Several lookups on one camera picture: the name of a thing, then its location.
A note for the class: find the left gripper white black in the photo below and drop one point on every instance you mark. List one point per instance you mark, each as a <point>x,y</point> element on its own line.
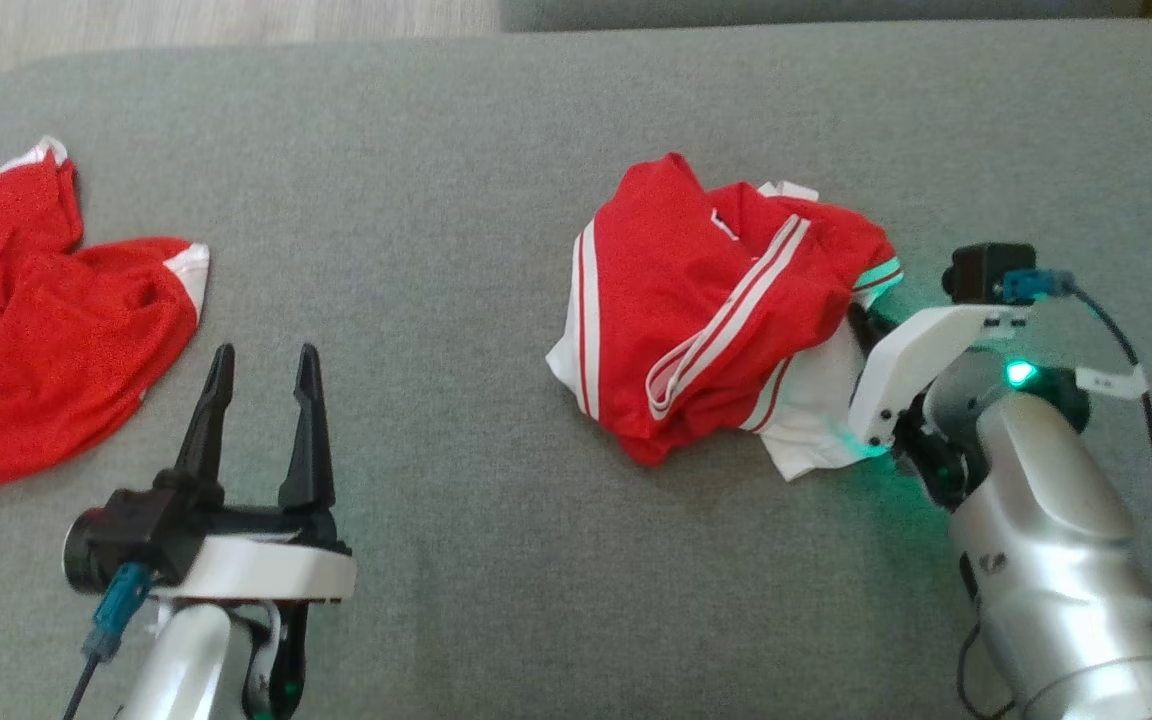
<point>266,570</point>

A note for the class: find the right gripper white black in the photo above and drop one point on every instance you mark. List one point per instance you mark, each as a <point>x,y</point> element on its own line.
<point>911,360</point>

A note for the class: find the red jersey with white stripes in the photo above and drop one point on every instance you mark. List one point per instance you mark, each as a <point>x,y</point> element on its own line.
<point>686,310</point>

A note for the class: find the red shorts with white trim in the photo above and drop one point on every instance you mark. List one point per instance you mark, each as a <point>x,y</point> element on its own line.
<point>26,340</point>

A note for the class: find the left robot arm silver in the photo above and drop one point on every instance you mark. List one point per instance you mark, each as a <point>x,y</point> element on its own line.
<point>181,665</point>

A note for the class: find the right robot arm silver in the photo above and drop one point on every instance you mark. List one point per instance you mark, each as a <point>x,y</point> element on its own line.
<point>1056,540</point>

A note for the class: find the large grey sofa seat cushion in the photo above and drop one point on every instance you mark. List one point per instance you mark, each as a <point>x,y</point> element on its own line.
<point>496,560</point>

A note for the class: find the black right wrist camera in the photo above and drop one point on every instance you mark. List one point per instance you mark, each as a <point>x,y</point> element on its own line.
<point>981,270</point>

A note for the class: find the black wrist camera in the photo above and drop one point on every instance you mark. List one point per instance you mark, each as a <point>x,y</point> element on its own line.
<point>131,530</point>
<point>981,270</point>

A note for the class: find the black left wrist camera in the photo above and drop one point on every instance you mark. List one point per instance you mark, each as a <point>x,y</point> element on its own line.
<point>131,530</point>

